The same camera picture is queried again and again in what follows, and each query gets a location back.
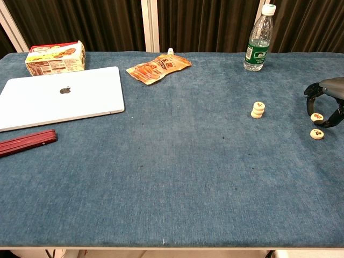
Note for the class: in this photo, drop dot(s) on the orange spouted snack pouch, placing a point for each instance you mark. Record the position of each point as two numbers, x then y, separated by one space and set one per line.
158 68

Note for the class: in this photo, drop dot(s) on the blue fabric table cloth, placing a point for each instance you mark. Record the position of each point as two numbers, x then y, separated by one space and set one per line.
188 161

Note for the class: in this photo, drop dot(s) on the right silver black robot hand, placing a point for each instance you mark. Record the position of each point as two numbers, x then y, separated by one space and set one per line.
333 86

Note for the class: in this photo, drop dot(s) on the yellow cookie box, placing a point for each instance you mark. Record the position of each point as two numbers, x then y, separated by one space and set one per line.
53 63

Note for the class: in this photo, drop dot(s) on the clear green-label water bottle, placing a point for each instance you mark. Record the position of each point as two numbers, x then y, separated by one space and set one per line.
256 53

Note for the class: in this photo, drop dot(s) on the silver closed laptop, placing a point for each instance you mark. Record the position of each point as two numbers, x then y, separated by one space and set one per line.
53 102

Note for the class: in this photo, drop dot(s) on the cream round chess piece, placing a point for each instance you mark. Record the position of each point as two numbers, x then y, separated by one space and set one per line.
317 117
258 110
259 105
257 115
316 133

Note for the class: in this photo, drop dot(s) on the black pleated curtain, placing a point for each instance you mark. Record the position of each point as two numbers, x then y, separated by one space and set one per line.
94 24

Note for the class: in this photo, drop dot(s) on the dark red folded fan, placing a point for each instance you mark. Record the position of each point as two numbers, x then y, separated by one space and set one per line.
27 142

